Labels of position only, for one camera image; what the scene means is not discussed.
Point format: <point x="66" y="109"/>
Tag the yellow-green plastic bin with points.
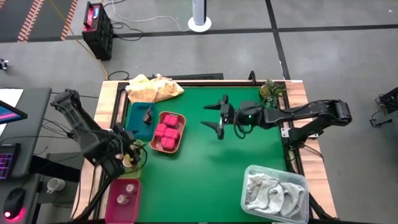
<point x="133" y="174"/>

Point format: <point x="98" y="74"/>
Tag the white paper sheet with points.
<point x="9" y="96"/>

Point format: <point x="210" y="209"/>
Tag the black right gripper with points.
<point x="228" y="116"/>

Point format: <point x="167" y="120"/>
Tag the computer monitor lit screen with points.
<point x="11" y="113"/>

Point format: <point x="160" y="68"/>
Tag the black computer mouse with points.
<point x="14" y="202"/>

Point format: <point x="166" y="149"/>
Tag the black and red tool case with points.
<point x="97" y="31"/>

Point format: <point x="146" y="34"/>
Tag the yellow checked cloth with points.
<point x="152" y="90"/>

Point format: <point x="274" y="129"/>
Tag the white tower fan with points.
<point x="199" y="15"/>

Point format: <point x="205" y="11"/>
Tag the white mug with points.
<point x="55" y="185"/>

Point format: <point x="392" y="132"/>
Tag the teal plastic bin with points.
<point x="136" y="124"/>

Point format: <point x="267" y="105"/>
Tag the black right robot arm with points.
<point x="295" y="113"/>

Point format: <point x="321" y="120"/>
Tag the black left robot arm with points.
<point x="81" y="124"/>

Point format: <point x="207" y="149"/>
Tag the grey knitted cloth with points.
<point x="273" y="196"/>

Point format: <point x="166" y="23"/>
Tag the magenta plastic bin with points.
<point x="124" y="211"/>

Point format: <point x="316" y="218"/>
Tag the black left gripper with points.
<point x="126" y="147"/>

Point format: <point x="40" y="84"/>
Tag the grey desk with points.
<point x="34" y="124"/>

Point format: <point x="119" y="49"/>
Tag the salmon orange plastic bin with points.
<point x="155" y="144"/>

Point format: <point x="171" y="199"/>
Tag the small grey floor device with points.
<point x="3" y="64"/>

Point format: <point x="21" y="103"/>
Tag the brown pyramid spice pack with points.
<point x="147" y="115"/>

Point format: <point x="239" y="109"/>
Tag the clear plastic container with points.
<point x="270" y="169"/>

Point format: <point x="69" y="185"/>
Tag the green table mat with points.
<point x="199" y="174"/>

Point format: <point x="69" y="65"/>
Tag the backlit computer keyboard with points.
<point x="7" y="161"/>

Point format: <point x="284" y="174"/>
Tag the potted succulent plant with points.
<point x="270" y="91"/>

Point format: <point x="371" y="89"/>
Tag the black table clamp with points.
<point x="252" y="77"/>

